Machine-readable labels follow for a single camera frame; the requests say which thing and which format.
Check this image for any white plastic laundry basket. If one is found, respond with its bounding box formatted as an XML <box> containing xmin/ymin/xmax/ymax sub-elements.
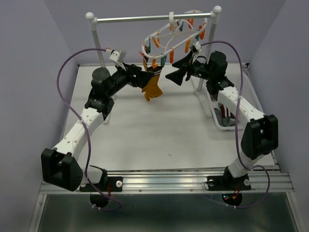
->
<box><xmin>206</xmin><ymin>74</ymin><xmax>254</xmax><ymax>131</ymax></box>

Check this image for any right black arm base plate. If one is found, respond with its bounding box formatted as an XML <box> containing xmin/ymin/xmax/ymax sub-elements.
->
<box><xmin>207</xmin><ymin>174</ymin><xmax>252</xmax><ymax>191</ymax></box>

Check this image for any white clothes drying rack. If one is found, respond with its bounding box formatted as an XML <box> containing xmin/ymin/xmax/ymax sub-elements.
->
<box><xmin>85</xmin><ymin>5</ymin><xmax>223</xmax><ymax>124</ymax></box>

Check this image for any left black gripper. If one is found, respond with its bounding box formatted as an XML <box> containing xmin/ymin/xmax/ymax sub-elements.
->
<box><xmin>106</xmin><ymin>61</ymin><xmax>154</xmax><ymax>97</ymax></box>

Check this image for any white round clip hanger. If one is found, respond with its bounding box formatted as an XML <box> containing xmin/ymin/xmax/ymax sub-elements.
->
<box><xmin>141</xmin><ymin>18</ymin><xmax>208</xmax><ymax>66</ymax></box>

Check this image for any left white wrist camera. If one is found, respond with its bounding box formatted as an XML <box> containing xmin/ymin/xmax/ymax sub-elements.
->
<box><xmin>105</xmin><ymin>48</ymin><xmax>126</xmax><ymax>64</ymax></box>

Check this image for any maroon white striped sock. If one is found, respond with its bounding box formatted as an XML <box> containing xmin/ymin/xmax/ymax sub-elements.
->
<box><xmin>218</xmin><ymin>103</ymin><xmax>234</xmax><ymax>118</ymax></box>

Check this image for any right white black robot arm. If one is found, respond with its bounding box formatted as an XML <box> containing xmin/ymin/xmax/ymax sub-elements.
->
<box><xmin>166</xmin><ymin>51</ymin><xmax>278</xmax><ymax>191</ymax></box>

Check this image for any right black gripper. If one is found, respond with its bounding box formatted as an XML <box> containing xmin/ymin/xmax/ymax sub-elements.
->
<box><xmin>164</xmin><ymin>50</ymin><xmax>213</xmax><ymax>86</ymax></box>

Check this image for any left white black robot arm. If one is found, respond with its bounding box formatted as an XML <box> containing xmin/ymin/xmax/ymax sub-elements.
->
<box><xmin>41</xmin><ymin>64</ymin><xmax>154</xmax><ymax>191</ymax></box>

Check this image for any yellow orange clothes peg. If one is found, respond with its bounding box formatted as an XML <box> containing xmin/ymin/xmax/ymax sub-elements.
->
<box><xmin>152</xmin><ymin>59</ymin><xmax>158</xmax><ymax>69</ymax></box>

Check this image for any teal clothes peg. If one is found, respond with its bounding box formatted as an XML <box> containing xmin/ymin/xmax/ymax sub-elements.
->
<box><xmin>160</xmin><ymin>56</ymin><xmax>167</xmax><ymax>67</ymax></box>

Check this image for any mustard brown striped sock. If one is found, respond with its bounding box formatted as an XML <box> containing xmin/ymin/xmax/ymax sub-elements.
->
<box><xmin>142</xmin><ymin>58</ymin><xmax>148</xmax><ymax>71</ymax></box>

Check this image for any aluminium rail frame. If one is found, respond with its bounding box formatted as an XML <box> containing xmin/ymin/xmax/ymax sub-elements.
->
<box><xmin>29</xmin><ymin>169</ymin><xmax>308</xmax><ymax>232</ymax></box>

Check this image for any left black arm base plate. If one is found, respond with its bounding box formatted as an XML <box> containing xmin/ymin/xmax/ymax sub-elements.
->
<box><xmin>79</xmin><ymin>176</ymin><xmax>123</xmax><ymax>192</ymax></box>

